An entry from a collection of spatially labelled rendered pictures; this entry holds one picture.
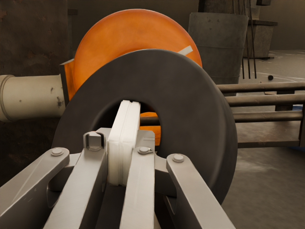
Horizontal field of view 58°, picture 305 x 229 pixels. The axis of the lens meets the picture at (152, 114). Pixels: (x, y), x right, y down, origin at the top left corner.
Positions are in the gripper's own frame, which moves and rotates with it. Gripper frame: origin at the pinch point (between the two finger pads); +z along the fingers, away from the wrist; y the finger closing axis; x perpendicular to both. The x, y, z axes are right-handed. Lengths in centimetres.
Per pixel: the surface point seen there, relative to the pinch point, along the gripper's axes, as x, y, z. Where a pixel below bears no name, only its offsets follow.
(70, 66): 1.3, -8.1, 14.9
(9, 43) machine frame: 0.8, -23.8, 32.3
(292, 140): -5.5, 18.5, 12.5
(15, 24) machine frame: 4.1, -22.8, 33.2
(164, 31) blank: 5.8, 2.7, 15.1
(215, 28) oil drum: -9, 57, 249
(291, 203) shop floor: -75, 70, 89
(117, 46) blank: 3.9, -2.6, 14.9
